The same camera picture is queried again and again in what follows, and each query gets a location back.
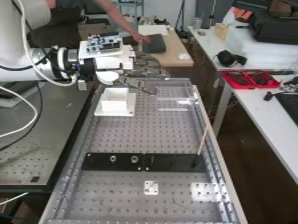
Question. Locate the small square metal plate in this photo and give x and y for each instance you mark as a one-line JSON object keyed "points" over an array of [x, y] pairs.
{"points": [[151, 187]]}

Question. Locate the black keyboard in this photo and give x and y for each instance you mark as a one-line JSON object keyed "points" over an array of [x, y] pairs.
{"points": [[291, 106]]}

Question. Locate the white computer mouse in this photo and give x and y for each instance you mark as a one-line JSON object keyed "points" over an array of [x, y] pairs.
{"points": [[184, 56]]}

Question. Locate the larger metal nut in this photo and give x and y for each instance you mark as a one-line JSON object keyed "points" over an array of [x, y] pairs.
{"points": [[114, 158]]}

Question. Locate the small white box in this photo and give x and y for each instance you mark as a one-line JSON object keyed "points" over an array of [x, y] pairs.
{"points": [[115, 101]]}

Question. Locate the black plate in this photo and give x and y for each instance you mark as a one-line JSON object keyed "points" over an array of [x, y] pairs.
{"points": [[174, 162]]}

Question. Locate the red tray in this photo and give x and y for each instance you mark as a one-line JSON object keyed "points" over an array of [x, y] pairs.
{"points": [[238, 80], [264, 78]]}

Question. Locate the white desk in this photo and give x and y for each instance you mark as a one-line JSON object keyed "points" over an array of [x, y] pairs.
{"points": [[267, 126], [248, 50]]}

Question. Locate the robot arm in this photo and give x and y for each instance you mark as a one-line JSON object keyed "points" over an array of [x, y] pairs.
{"points": [[18, 40]]}

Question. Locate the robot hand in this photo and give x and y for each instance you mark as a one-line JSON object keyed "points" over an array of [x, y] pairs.
{"points": [[111, 55]]}

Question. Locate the person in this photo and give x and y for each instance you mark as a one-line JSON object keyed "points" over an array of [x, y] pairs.
{"points": [[114, 15]]}

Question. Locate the small black device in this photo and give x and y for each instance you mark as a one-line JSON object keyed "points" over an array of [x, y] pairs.
{"points": [[268, 96]]}

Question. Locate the thin stick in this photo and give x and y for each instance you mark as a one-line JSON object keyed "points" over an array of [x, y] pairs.
{"points": [[203, 138]]}

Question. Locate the smaller metal nut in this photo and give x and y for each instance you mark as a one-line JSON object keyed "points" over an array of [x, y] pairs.
{"points": [[135, 159]]}

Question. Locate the clear box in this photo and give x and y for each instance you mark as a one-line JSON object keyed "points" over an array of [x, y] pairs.
{"points": [[67, 186]]}

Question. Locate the black notebook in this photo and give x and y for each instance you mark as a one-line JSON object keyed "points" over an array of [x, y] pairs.
{"points": [[155, 44]]}

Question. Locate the black headphones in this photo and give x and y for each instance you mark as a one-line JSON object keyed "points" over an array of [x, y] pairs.
{"points": [[231, 57]]}

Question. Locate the black office chair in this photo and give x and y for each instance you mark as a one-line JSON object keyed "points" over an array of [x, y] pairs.
{"points": [[55, 30]]}

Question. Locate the wooden desk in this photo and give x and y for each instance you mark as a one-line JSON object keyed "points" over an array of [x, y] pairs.
{"points": [[175, 46]]}

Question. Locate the black box-shaped device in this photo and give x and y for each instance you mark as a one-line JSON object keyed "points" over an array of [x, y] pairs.
{"points": [[275, 28]]}

